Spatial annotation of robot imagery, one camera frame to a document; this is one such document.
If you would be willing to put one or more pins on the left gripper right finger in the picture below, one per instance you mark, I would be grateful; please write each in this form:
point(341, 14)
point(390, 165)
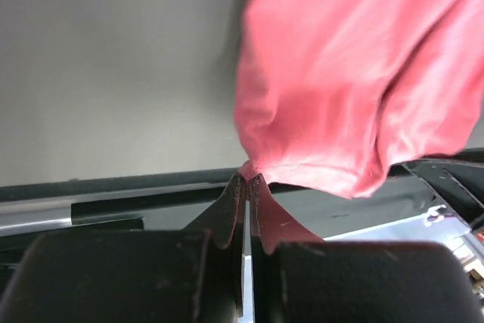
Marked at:
point(299, 277)

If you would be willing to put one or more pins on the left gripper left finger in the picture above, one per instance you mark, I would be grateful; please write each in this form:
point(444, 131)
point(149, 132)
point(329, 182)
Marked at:
point(195, 274)

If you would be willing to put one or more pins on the salmon pink t shirt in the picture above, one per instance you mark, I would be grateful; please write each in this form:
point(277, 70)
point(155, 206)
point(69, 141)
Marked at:
point(331, 93)

